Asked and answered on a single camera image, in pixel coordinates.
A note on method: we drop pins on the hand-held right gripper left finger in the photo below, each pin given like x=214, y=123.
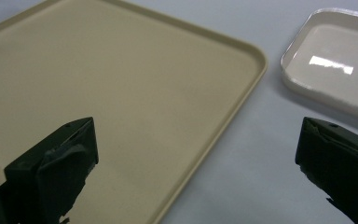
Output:
x=52, y=174

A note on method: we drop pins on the beige plastic tray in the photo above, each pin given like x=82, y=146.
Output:
x=130, y=81

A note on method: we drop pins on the white glossy tray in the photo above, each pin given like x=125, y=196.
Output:
x=332, y=65

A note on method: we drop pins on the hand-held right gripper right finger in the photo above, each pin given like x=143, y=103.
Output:
x=341, y=161

